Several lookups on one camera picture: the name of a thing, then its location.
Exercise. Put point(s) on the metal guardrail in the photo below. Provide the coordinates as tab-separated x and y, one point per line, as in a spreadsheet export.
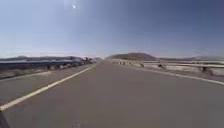
36	63
173	64

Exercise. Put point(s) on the grey asphalt road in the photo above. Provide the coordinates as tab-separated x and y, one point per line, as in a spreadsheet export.
126	96

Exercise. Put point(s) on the brown hill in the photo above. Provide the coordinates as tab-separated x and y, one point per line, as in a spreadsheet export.
133	56

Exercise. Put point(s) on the white painted edge line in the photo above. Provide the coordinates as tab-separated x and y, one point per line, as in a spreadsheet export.
186	77

